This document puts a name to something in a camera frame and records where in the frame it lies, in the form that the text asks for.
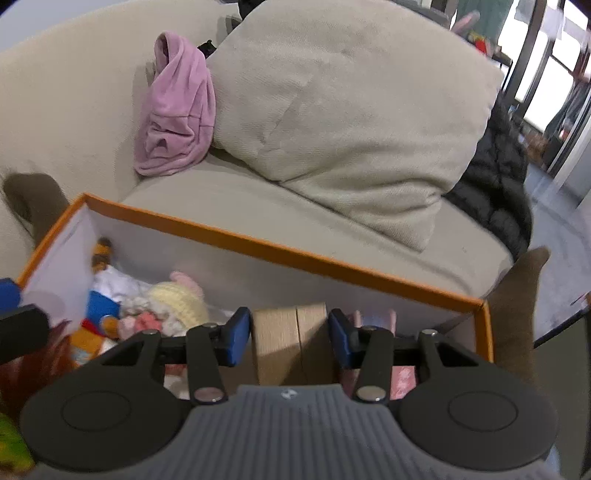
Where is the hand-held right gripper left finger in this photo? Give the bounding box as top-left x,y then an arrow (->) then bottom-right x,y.
92,306 -> 253,408

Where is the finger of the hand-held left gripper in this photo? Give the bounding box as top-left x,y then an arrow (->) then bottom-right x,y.
0,277 -> 51,365

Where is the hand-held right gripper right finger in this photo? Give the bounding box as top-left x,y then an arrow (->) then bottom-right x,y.
327,307 -> 492,407

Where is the red orange fluffy pompom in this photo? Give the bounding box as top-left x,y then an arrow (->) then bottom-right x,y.
0,322 -> 77,417

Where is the tan cardboard box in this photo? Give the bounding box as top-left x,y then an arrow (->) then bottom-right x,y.
252,302 -> 341,387

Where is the white crochet bunny with flowers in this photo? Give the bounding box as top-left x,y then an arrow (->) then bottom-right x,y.
117,271 -> 213,340

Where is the brown plush doll blue outfit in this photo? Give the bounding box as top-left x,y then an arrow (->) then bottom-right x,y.
69,237 -> 154,366

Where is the orange cardboard box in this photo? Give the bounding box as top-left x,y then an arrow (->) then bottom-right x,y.
16,193 -> 495,403

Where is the person's left foot brown sock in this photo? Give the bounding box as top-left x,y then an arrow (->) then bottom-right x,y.
2,172 -> 71,251

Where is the person's foot brown sock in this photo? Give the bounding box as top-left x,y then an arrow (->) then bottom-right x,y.
486,246 -> 551,404
2,172 -> 71,251

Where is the person's right foot brown sock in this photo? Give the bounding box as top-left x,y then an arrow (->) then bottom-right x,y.
486,246 -> 551,404

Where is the black puffer jacket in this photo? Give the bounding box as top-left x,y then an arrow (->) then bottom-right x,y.
442,90 -> 533,260

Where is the pink cloth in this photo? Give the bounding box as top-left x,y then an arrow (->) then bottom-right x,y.
134,31 -> 217,178

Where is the beige cushion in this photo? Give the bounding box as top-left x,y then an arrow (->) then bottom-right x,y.
206,0 -> 505,253

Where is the beige sofa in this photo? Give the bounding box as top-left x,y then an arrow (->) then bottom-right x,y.
0,0 -> 517,303

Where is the black framed glass door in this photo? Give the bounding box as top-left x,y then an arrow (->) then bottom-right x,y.
502,0 -> 591,200

